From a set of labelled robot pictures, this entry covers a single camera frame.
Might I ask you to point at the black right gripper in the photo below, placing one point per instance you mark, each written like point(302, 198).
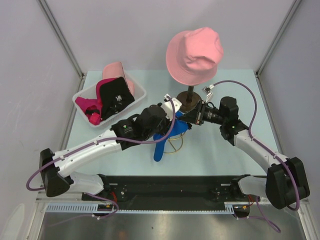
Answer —
point(196, 116)

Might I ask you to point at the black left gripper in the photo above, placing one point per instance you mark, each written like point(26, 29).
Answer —
point(167, 124)

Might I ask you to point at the blue baseball cap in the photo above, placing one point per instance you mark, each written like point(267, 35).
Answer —
point(179, 127)

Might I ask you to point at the light pink bucket hat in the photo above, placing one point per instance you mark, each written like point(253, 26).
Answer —
point(192, 56)

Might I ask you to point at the magenta hat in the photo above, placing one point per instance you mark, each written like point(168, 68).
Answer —
point(88, 102)

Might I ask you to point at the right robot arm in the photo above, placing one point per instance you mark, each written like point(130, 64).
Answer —
point(285, 181)

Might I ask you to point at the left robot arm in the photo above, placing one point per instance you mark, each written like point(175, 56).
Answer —
point(59, 173)

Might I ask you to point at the beige mannequin head stand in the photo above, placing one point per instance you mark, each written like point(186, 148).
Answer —
point(189, 99)

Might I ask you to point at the black baseball cap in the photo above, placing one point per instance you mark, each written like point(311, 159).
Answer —
point(115, 97)

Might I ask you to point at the light pink cap in basket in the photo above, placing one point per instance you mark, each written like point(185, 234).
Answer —
point(115, 70)

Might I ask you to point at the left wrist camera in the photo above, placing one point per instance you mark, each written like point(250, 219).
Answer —
point(172, 102)

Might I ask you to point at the gold wire sphere stand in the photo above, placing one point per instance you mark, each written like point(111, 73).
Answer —
point(174, 144)

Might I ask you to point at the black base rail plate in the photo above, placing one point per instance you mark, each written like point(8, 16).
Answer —
point(173, 192)

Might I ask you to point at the white cable duct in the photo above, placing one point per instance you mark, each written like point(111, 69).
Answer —
point(100, 208)

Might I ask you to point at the aluminium frame post right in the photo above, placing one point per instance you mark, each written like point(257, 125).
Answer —
point(278, 36)

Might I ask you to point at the aluminium frame post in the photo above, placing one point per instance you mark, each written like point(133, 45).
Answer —
point(43, 4)
point(278, 36)

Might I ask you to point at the aluminium frame post left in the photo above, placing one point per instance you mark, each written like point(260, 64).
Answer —
point(43, 4)

